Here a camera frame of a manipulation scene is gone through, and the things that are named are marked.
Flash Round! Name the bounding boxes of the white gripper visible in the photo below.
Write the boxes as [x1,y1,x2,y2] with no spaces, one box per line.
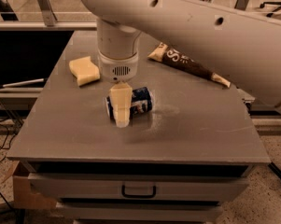
[98,51,139,128]

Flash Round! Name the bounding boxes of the blue pepsi can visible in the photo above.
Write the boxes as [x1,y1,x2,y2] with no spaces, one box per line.
[105,86,154,120]

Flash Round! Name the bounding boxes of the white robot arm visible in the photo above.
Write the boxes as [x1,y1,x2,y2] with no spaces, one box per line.
[81,0,281,114]

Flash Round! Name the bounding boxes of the yellow sponge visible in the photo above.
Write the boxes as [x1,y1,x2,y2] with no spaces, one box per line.
[69,56,100,87]

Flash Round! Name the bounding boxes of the brown sea salt chip bag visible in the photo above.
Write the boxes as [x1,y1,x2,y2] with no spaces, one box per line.
[148,43,231,88]

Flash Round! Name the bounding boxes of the grey upper drawer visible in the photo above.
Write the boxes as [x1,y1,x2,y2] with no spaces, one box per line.
[28,173,248,203]

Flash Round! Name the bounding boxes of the grey drawer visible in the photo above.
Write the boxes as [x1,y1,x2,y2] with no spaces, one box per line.
[56,203,222,222]
[28,173,248,203]

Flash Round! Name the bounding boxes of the grey metal rod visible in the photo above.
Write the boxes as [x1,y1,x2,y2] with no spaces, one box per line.
[0,78,48,90]

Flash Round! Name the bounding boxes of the grey lower drawer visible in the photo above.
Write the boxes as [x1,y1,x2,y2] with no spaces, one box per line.
[56,203,222,222]

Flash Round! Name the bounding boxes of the brown cardboard box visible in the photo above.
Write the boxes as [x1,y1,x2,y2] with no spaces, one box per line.
[3,161,56,210]

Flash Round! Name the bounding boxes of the black drawer handle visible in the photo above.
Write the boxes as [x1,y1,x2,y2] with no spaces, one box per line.
[121,185,157,199]

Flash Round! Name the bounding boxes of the black floor cables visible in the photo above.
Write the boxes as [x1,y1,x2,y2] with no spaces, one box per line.
[0,100,25,224]

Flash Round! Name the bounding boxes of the metal window rail frame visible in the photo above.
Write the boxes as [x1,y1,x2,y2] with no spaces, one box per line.
[0,0,281,32]

